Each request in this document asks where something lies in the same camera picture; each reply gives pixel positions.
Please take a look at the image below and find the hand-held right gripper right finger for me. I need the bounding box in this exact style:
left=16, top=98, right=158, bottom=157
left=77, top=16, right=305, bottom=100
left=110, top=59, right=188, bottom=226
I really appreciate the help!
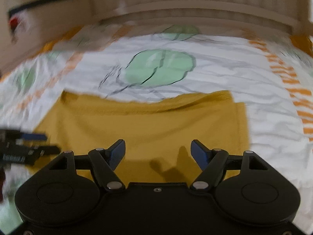
left=190, top=139, right=271, bottom=192

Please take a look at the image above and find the yellow knit sweater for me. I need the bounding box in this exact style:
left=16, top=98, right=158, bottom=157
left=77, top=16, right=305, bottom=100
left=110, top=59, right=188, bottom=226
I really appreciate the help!
left=34, top=90, right=250, bottom=184

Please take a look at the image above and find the wooden cabinet with black handle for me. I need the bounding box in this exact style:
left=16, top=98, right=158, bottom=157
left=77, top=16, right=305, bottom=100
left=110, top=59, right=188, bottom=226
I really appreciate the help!
left=0, top=0, right=94, bottom=75

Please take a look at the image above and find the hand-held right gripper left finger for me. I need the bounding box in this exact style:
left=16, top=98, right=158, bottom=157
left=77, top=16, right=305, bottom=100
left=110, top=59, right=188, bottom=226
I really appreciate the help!
left=41, top=139, right=126, bottom=192

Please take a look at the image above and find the white leaf printed quilt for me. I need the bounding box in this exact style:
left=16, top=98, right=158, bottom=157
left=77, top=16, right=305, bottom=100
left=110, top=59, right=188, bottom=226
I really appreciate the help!
left=0, top=24, right=313, bottom=235

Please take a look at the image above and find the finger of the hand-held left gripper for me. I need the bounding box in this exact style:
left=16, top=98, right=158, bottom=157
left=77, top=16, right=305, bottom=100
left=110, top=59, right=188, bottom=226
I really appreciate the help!
left=26, top=145, right=61, bottom=158
left=15, top=132, right=48, bottom=142

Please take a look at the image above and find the wooden bed headboard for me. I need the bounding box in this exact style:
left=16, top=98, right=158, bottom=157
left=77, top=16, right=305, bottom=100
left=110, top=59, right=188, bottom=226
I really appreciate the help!
left=90, top=0, right=309, bottom=34

